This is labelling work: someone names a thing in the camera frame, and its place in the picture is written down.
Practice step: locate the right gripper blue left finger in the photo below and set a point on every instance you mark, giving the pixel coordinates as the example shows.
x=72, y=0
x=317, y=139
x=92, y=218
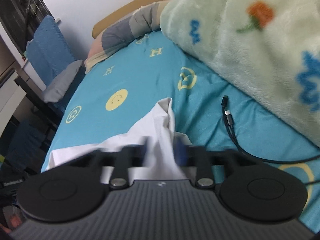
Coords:
x=128, y=157

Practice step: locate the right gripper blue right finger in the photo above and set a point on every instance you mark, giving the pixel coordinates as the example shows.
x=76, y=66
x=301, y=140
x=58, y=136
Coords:
x=203, y=160

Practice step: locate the white t-shirt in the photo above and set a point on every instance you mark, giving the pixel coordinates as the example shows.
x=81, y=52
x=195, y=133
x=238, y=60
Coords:
x=157, y=130

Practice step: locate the person's left hand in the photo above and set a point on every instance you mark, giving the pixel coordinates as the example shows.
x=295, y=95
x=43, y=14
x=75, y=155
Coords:
x=11, y=218

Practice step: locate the teal patterned bed sheet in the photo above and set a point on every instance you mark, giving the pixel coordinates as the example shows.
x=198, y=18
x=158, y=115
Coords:
x=121, y=90

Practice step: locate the white table with black legs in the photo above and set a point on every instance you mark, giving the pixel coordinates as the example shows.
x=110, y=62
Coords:
x=13, y=90

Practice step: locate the grey seat cushion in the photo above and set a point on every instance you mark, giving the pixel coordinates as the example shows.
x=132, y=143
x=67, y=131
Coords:
x=61, y=83

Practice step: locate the blue covered chair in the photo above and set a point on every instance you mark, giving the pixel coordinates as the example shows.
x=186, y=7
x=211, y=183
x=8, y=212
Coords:
x=49, y=54

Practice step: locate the light green fleece blanket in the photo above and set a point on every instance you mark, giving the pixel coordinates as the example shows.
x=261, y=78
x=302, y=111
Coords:
x=269, y=49

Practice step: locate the striped beige grey pillow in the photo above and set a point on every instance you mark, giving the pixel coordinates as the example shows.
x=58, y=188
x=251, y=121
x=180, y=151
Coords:
x=120, y=34

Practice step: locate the mustard yellow headboard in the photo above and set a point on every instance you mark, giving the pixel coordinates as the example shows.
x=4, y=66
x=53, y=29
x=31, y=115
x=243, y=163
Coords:
x=118, y=15

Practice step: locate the dark window with grille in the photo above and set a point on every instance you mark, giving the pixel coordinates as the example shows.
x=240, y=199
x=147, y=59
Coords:
x=21, y=18

